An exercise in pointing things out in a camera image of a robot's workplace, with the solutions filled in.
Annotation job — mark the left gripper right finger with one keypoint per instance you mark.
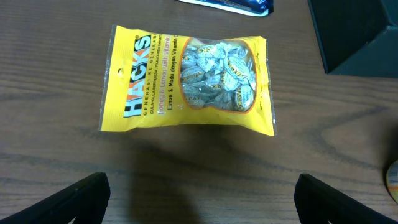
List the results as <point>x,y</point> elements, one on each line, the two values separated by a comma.
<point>318,203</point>

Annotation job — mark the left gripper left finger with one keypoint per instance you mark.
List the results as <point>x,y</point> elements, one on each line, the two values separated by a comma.
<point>82,202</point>

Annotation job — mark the yellow Mentos gum bottle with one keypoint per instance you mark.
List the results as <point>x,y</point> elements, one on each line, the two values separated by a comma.
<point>392,181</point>

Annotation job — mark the yellow Hacks candy bag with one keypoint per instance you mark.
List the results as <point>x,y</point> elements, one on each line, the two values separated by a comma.
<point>153,80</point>

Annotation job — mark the dark green open box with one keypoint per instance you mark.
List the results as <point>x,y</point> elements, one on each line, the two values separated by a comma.
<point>357,37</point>

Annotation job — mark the dark blue chocolate bar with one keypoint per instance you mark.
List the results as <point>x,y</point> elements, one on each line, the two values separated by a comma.
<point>255,8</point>

